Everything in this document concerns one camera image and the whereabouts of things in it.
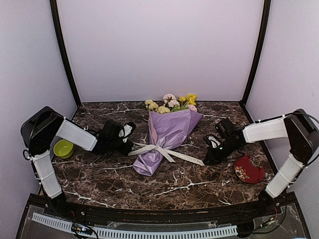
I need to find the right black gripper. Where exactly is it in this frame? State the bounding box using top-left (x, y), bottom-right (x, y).
top-left (204, 139), bottom-right (240, 165)

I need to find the yellow fuzzy poppy stem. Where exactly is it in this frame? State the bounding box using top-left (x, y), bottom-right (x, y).
top-left (178, 93), bottom-right (197, 107)

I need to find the white ribbon strap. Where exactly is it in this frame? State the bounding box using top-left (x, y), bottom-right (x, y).
top-left (128, 141), bottom-right (205, 167)

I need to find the pink purple wrapping paper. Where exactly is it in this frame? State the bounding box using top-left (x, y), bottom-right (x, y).
top-left (129, 110), bottom-right (204, 176)

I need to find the pink rose flower stem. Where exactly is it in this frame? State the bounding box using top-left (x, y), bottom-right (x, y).
top-left (162, 94), bottom-right (197, 112)

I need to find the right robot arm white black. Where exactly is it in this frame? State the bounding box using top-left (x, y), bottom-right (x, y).
top-left (203, 109), bottom-right (319, 216)

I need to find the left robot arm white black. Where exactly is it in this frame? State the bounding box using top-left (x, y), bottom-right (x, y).
top-left (20, 107), bottom-right (136, 217)

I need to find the red floral dish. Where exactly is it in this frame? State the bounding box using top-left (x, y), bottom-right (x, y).
top-left (234, 156), bottom-right (265, 184)

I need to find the lime green bowl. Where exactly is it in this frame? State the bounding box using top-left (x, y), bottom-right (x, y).
top-left (53, 139), bottom-right (74, 159)

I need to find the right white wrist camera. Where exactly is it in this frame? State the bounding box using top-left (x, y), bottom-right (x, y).
top-left (204, 134), bottom-right (222, 148)

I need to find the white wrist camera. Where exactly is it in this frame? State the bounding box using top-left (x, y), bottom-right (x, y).
top-left (119, 122), bottom-right (136, 143)
top-left (204, 134), bottom-right (222, 148)

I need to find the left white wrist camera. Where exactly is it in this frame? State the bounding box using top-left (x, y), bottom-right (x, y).
top-left (119, 122), bottom-right (136, 143)

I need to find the black front table rail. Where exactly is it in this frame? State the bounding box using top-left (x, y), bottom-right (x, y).
top-left (53, 200), bottom-right (260, 224)

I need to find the white slotted cable duct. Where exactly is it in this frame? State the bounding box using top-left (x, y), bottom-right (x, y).
top-left (31, 213), bottom-right (238, 239)

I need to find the right black frame post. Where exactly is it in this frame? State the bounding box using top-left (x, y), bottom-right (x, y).
top-left (240, 0), bottom-right (271, 108)

